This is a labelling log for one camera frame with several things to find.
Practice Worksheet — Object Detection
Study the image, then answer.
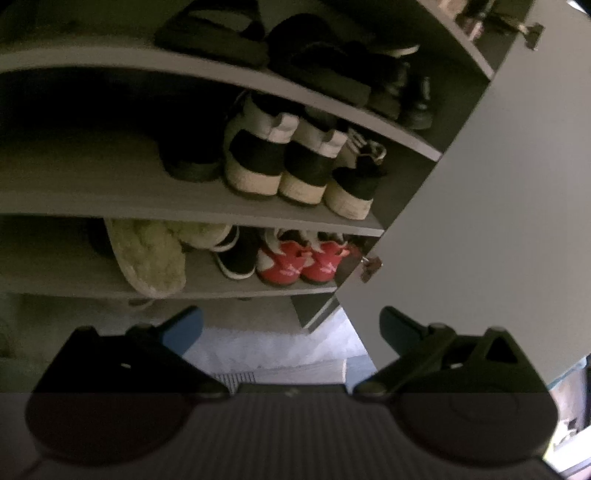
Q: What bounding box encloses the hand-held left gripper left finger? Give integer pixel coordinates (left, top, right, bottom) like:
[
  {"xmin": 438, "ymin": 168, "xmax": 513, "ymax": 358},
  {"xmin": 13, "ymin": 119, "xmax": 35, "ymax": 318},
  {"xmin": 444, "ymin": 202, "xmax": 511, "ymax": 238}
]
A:
[{"xmin": 60, "ymin": 305, "xmax": 232, "ymax": 401}]

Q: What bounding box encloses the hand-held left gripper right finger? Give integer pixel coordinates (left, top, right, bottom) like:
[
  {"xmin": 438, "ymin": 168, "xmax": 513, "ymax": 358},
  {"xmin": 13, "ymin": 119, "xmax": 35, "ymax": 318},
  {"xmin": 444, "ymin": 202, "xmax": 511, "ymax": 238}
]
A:
[{"xmin": 353, "ymin": 305, "xmax": 528, "ymax": 401}]

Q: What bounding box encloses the shoe cabinet with shelves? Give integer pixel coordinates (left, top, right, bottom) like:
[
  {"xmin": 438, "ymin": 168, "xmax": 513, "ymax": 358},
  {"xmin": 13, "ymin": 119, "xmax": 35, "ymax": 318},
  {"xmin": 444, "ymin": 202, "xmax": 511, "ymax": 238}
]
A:
[{"xmin": 0, "ymin": 0, "xmax": 497, "ymax": 330}]

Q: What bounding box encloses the metal door hinge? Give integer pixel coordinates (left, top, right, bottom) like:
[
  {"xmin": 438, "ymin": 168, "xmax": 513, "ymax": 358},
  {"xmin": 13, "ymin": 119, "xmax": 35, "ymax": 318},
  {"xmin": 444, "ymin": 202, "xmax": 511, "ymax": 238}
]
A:
[
  {"xmin": 510, "ymin": 18, "xmax": 546, "ymax": 51},
  {"xmin": 359, "ymin": 255, "xmax": 383, "ymax": 283}
]

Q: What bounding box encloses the black shoe with white sole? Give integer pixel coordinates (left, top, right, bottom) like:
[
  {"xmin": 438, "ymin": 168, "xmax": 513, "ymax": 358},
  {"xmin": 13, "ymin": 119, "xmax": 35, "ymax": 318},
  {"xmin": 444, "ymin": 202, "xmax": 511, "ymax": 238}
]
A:
[{"xmin": 213, "ymin": 225, "xmax": 262, "ymax": 281}]

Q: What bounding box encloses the red and white sneaker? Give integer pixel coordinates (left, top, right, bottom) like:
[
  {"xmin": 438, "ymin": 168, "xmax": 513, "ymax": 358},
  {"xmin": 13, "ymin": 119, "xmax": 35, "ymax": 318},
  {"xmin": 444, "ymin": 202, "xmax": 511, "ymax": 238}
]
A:
[
  {"xmin": 255, "ymin": 228, "xmax": 315, "ymax": 286},
  {"xmin": 300, "ymin": 231, "xmax": 363, "ymax": 284}
]

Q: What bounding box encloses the black and white low sneaker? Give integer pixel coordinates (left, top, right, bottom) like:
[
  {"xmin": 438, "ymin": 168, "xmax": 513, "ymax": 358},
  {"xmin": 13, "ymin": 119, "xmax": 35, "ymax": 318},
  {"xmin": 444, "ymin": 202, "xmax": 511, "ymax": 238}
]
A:
[{"xmin": 323, "ymin": 128, "xmax": 387, "ymax": 220}]

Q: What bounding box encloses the dark low shoe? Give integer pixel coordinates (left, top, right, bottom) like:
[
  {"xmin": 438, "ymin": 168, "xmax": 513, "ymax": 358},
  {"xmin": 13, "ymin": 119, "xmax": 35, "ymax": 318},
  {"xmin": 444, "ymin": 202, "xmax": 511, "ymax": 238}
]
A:
[{"xmin": 158, "ymin": 99, "xmax": 227, "ymax": 183}]

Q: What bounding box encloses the black and white high-top sneaker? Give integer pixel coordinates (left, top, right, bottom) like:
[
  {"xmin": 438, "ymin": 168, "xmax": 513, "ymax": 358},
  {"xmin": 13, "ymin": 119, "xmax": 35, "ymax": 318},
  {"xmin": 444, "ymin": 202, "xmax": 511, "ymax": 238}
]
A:
[
  {"xmin": 223, "ymin": 90, "xmax": 301, "ymax": 199},
  {"xmin": 278, "ymin": 115, "xmax": 348, "ymax": 206}
]

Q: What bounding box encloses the black leather shoe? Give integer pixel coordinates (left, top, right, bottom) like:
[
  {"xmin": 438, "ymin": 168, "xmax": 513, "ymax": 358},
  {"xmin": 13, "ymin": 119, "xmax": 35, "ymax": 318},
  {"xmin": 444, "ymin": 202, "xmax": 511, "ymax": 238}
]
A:
[
  {"xmin": 399, "ymin": 69, "xmax": 435, "ymax": 131},
  {"xmin": 367, "ymin": 44, "xmax": 411, "ymax": 121}
]

